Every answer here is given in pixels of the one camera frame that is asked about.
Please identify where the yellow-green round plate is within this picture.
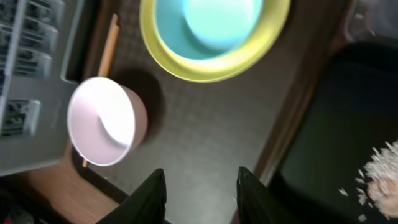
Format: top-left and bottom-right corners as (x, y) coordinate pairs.
(139, 0), (291, 83)

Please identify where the wooden chopstick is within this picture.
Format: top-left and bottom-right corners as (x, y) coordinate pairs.
(81, 12), (121, 169)

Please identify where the light blue bowl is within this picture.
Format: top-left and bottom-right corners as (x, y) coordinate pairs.
(155, 0), (264, 60)

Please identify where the clear plastic bin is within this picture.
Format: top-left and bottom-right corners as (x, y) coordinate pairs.
(344, 0), (397, 42)

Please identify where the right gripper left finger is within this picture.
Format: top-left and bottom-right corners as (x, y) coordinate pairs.
(98, 169), (167, 224)

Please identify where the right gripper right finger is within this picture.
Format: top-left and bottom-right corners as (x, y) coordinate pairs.
(236, 166), (299, 224)

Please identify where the dark brown serving tray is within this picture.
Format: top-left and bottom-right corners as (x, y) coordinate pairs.
(72, 0), (346, 223)

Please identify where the black waste tray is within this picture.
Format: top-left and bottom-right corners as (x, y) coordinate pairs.
(270, 42), (397, 223)

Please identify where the food scraps rice pile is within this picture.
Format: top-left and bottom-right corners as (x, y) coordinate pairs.
(338, 141), (397, 223)

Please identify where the grey plastic dish rack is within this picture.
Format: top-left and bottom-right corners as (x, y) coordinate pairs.
(1, 0), (85, 176)

